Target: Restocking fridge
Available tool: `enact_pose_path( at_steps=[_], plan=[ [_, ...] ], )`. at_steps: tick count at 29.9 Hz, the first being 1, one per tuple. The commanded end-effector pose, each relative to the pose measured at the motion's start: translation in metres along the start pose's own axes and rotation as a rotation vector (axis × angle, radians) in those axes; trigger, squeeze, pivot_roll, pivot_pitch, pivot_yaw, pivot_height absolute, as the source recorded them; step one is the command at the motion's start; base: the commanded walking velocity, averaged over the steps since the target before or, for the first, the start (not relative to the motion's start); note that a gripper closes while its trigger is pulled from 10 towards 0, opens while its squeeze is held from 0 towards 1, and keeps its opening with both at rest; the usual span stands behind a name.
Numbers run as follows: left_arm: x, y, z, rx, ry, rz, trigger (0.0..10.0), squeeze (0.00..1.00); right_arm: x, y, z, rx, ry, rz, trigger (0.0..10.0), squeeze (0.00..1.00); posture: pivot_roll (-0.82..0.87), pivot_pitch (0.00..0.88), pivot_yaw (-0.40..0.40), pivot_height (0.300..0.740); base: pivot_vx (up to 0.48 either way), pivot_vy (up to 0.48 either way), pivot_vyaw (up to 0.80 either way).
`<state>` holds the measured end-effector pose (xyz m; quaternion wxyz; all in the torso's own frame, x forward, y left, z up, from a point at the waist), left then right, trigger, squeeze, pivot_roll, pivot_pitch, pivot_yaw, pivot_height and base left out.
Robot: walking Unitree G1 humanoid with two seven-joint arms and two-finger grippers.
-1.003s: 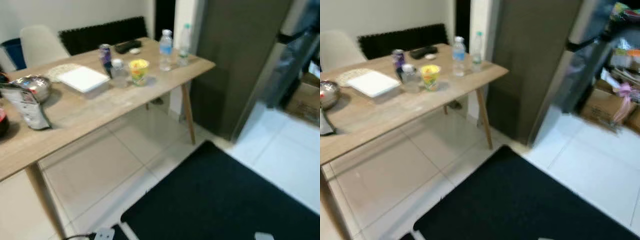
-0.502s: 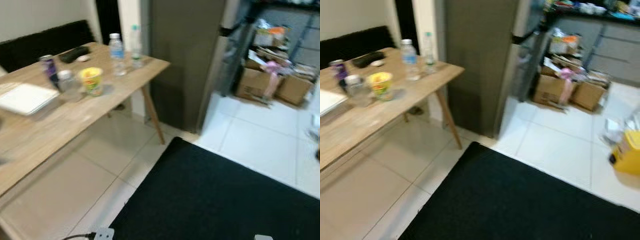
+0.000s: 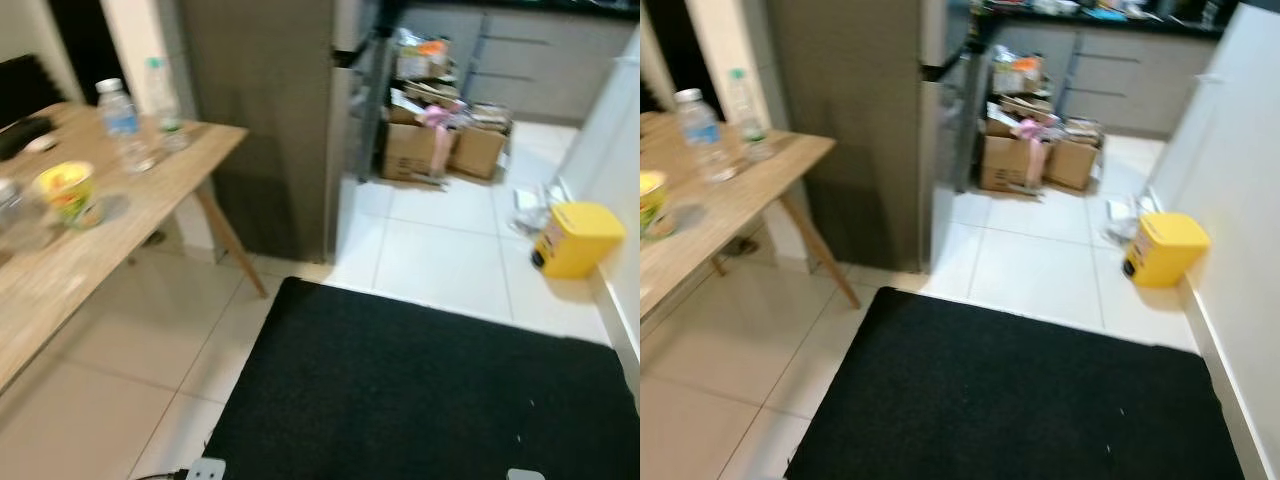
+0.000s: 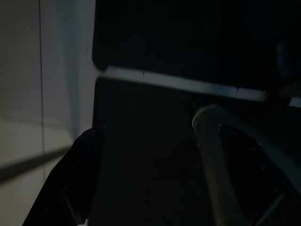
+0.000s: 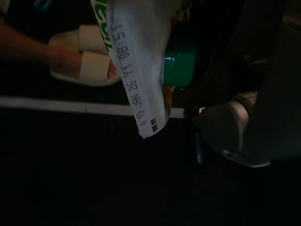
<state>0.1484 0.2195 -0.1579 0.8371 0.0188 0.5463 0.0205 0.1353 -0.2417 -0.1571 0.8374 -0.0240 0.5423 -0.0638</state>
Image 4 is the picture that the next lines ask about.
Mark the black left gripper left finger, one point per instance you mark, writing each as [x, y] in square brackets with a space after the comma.
[65, 188]

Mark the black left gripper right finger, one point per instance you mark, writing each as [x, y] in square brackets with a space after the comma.
[254, 179]

